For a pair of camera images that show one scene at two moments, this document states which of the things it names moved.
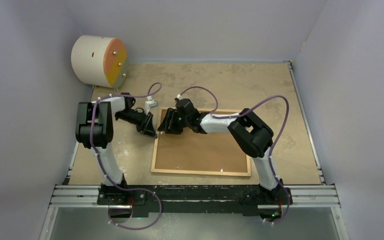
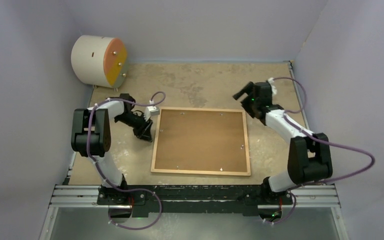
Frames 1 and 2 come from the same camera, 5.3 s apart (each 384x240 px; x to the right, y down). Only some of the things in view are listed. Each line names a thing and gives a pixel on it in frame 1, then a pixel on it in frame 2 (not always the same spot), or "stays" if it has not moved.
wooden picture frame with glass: [194, 153] stays
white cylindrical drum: [99, 60] stays
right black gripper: [166, 125] → [247, 89]
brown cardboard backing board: [193, 151] stays
